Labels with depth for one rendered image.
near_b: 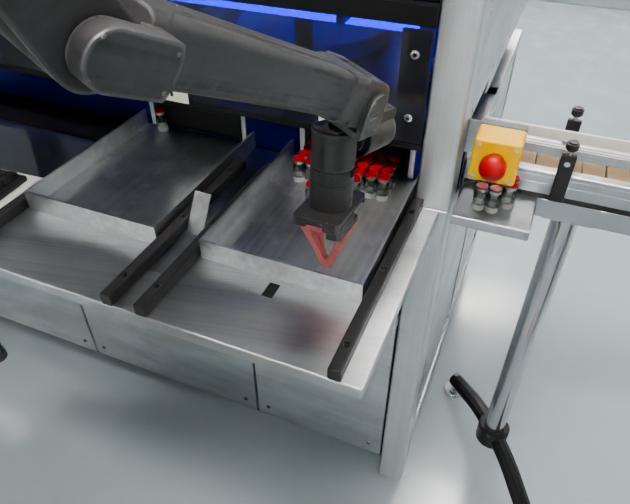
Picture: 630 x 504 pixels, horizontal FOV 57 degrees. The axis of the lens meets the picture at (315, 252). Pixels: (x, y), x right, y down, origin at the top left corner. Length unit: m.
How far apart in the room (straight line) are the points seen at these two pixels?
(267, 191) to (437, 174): 0.30
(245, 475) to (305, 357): 0.96
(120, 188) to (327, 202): 0.48
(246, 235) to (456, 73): 0.40
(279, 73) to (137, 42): 0.19
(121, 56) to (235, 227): 0.63
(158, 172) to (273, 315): 0.44
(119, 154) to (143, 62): 0.84
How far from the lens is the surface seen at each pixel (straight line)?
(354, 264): 0.87
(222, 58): 0.45
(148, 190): 1.07
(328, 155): 0.70
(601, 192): 1.08
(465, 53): 0.88
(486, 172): 0.91
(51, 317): 1.93
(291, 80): 0.53
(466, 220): 1.00
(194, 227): 0.95
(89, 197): 1.09
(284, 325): 0.78
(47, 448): 1.86
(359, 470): 1.67
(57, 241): 1.00
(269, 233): 0.93
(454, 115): 0.91
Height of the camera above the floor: 1.45
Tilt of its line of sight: 40 degrees down
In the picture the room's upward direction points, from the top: straight up
